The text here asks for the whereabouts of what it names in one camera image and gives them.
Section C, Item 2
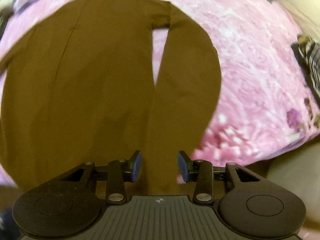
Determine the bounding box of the brown garment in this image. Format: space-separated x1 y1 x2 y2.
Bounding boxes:
1 0 221 195

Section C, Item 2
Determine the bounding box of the pink rose blanket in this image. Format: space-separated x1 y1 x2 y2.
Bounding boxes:
0 0 316 188

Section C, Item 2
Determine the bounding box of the cream bolster cushion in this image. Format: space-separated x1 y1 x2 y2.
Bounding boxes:
276 0 320 41

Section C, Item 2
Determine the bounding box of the black white striped cloth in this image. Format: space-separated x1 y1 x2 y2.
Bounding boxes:
291 34 320 106

